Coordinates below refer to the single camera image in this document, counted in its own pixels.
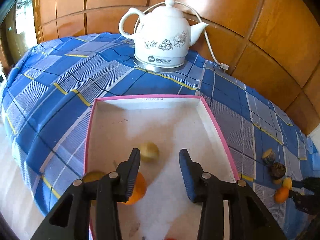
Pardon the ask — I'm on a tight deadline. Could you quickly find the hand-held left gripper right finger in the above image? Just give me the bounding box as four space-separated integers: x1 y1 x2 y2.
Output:
179 149 288 240

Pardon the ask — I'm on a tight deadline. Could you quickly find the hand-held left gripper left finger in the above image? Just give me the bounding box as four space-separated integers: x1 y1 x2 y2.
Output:
30 148 141 240

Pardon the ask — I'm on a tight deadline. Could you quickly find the mandarin with long stem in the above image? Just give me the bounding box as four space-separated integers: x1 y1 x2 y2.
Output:
124 171 147 205

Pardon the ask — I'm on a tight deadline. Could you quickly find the orange with short stem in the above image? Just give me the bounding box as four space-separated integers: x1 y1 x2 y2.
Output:
274 187 290 203

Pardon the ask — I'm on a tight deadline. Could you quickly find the small green kiwi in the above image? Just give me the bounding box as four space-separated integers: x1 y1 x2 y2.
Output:
82 171 107 183
139 142 160 162

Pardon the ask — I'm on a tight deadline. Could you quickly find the dark-skinned yellow-faced cut piece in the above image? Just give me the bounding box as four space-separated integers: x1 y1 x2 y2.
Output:
262 149 275 166

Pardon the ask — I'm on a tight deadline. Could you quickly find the pink-edged cardboard box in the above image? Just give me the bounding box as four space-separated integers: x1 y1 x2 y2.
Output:
83 95 241 240

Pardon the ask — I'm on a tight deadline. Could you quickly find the blue plaid cloth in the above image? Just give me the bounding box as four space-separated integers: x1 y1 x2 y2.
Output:
1 31 320 240

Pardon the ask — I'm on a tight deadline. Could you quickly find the white ceramic electric kettle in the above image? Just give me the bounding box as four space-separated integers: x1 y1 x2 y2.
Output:
119 0 209 72

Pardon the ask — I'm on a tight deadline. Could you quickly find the wooden panelled wardrobe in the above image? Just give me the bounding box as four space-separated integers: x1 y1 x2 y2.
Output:
32 0 320 135

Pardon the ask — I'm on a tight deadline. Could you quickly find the wooden door with glass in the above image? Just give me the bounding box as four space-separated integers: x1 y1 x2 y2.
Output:
5 0 38 65

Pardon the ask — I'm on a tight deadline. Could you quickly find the white kettle power cable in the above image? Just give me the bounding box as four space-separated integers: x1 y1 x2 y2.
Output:
143 1 223 67

